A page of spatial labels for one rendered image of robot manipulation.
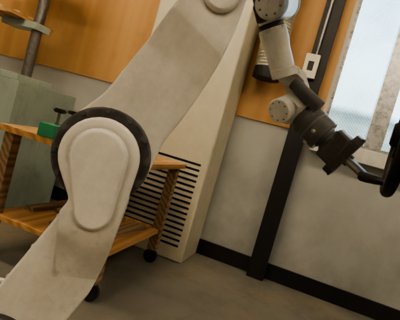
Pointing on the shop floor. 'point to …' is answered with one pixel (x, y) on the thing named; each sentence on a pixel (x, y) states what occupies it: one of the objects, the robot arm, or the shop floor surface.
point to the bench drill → (23, 113)
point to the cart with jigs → (44, 136)
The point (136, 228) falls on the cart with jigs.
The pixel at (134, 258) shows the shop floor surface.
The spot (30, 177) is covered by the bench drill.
